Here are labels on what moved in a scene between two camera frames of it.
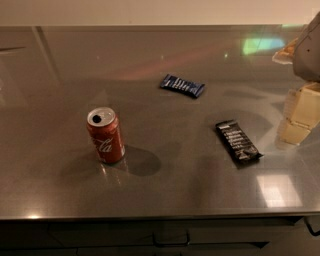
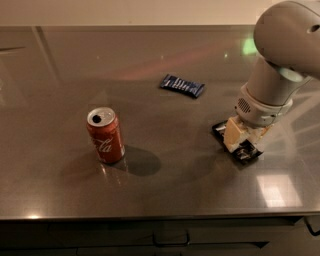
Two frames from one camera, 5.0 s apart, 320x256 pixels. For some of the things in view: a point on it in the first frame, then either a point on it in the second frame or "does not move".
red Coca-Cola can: [104, 129] does not move
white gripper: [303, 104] to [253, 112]
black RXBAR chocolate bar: [239, 147] does not move
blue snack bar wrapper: [175, 82] does not move
